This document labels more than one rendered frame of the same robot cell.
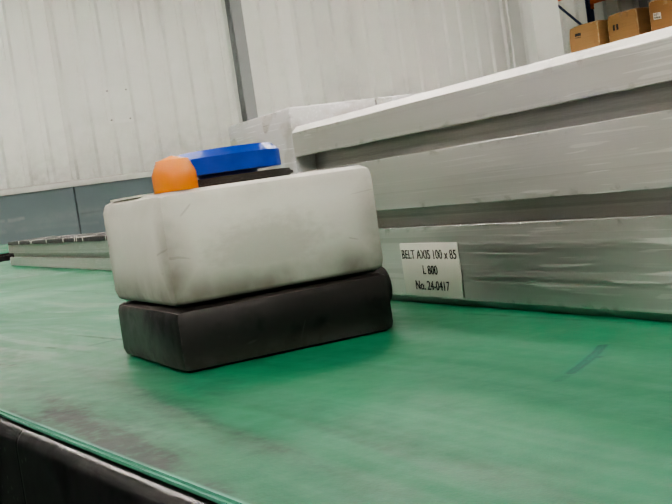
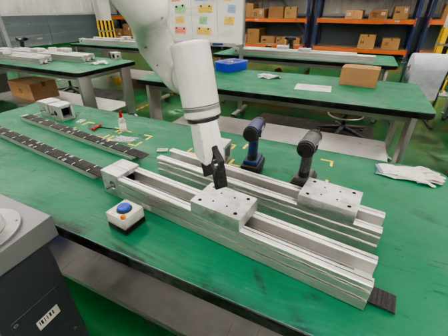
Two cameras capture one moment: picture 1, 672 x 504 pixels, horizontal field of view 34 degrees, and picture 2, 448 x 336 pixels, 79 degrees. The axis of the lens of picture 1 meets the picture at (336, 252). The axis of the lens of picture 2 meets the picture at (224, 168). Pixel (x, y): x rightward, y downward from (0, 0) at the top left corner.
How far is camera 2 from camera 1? 0.63 m
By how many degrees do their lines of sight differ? 41
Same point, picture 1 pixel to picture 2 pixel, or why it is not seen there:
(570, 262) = (166, 215)
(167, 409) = (133, 247)
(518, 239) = (159, 211)
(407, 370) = (155, 237)
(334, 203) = (139, 213)
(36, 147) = not seen: outside the picture
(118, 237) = (110, 217)
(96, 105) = not seen: outside the picture
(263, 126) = (110, 175)
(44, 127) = not seen: outside the picture
